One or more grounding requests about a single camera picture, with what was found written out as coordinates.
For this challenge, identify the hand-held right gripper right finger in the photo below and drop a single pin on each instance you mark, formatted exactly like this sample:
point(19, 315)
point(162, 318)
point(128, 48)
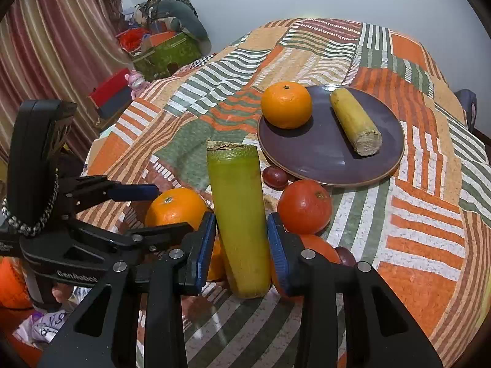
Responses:
point(276, 249)

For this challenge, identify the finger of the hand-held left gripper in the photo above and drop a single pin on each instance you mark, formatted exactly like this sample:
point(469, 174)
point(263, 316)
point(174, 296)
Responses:
point(138, 193)
point(161, 234)

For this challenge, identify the small orange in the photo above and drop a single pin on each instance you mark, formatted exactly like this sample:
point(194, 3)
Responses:
point(215, 260)

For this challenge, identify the large orange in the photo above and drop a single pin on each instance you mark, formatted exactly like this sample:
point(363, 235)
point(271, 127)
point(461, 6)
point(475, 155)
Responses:
point(172, 211)
point(285, 105)

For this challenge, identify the grey plush toy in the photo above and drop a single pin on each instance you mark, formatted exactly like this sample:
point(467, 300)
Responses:
point(188, 19)

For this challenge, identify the orange box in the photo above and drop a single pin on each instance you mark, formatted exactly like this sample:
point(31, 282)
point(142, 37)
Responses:
point(161, 38)

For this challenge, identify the red and blue box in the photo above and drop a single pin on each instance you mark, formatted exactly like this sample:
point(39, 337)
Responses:
point(111, 84)

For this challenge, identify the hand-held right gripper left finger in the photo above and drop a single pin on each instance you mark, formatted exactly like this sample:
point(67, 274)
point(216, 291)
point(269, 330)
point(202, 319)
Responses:
point(203, 249)

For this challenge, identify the green storage box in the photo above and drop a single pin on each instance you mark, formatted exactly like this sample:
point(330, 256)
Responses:
point(168, 55)

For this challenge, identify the purple plate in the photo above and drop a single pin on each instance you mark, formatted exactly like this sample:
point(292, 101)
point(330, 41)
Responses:
point(318, 153)

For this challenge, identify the person's left hand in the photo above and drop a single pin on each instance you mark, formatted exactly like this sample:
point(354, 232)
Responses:
point(62, 292)

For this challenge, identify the green sugarcane piece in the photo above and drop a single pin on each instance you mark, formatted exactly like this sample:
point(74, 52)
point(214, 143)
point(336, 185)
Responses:
point(238, 218)

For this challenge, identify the red plastic bag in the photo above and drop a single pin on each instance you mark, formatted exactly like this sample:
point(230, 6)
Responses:
point(132, 39)

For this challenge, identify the pink toy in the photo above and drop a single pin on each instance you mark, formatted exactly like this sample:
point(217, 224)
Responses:
point(136, 80)

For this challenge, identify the striped curtain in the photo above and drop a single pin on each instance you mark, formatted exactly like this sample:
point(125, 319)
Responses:
point(57, 46)

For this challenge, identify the checkered cloth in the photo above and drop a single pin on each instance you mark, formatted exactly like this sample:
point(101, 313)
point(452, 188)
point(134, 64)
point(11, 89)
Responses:
point(203, 61)

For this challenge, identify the white printed cloth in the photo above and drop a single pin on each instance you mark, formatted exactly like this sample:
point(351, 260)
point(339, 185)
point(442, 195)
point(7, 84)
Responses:
point(50, 326)

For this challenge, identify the red tomato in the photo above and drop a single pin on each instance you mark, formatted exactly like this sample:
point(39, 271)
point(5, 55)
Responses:
point(305, 207)
point(322, 249)

